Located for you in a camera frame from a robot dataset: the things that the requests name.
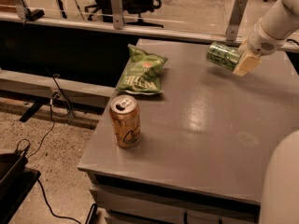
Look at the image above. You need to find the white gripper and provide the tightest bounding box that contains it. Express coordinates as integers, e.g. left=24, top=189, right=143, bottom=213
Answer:
left=233, top=19, right=286, bottom=77

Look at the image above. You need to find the green soda can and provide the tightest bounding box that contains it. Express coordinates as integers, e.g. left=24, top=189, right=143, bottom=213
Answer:
left=206, top=42, right=241, bottom=71

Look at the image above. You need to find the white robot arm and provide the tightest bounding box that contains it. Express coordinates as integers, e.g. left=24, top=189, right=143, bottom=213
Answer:
left=234, top=0, right=299, bottom=224

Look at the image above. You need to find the green jalapeno chip bag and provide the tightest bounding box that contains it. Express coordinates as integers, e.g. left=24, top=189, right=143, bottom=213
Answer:
left=117, top=44, right=167, bottom=95

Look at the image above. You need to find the orange soda can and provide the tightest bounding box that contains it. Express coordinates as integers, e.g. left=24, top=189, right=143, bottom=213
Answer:
left=109, top=95, right=141, bottom=148

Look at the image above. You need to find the black office chair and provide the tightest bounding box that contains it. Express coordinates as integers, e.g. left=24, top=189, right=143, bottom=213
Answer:
left=88, top=0, right=163, bottom=27

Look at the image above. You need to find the grey table drawer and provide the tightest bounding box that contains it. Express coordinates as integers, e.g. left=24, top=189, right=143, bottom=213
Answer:
left=90, top=184, right=259, bottom=224

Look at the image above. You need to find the black bin lower left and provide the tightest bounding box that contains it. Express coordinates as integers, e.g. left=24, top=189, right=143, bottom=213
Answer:
left=0, top=153, right=40, bottom=224

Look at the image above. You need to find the metal bracket right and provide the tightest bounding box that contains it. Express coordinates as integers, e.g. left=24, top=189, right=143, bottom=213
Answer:
left=225, top=0, right=248, bottom=41

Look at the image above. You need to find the metal bracket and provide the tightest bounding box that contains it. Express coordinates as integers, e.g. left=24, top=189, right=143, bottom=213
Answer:
left=6, top=0, right=45, bottom=22
left=225, top=0, right=248, bottom=41
left=110, top=0, right=124, bottom=30

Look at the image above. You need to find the metal bracket centre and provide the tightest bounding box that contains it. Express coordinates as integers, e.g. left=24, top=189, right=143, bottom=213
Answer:
left=110, top=0, right=124, bottom=30

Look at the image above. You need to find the black cable on floor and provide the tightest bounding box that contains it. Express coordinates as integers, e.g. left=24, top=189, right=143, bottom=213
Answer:
left=15, top=73, right=76, bottom=159

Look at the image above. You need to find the metal bracket left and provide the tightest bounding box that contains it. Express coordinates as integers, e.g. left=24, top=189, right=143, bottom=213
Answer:
left=6, top=0, right=45, bottom=22

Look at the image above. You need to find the black power cable lower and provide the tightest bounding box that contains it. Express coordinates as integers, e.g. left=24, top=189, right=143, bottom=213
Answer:
left=36, top=178, right=82, bottom=224

